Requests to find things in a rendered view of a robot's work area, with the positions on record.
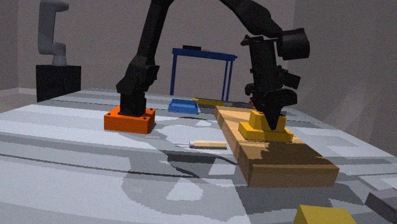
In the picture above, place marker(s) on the tan wooden floor panel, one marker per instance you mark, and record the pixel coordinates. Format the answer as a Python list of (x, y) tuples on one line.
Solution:
[(273, 163)]

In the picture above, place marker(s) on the blue open tray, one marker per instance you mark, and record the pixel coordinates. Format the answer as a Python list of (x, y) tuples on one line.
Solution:
[(183, 106)]

